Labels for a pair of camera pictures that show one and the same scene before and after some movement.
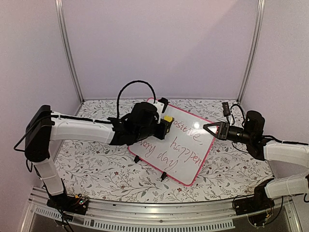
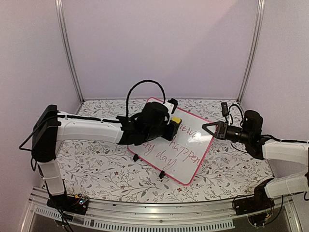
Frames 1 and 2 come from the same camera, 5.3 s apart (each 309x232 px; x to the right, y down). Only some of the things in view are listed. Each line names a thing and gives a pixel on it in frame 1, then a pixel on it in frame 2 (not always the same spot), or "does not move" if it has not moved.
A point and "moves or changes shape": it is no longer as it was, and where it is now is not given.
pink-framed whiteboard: [182, 155] does not move
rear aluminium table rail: [169, 99] does not move
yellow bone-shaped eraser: [168, 118] moves or changes shape
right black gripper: [221, 126] does not move
